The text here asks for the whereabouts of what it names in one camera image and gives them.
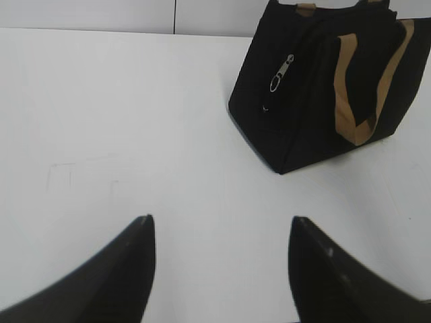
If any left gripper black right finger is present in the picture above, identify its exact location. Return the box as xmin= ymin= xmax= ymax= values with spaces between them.
xmin=288 ymin=216 xmax=430 ymax=322

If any black bag with tan handles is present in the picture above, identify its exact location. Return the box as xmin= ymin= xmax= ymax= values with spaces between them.
xmin=228 ymin=1 xmax=430 ymax=174

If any silver zipper pull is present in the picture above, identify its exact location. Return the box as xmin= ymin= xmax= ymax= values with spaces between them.
xmin=269 ymin=54 xmax=294 ymax=93

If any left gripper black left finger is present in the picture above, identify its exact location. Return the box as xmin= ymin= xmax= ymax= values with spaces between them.
xmin=1 ymin=215 xmax=156 ymax=322

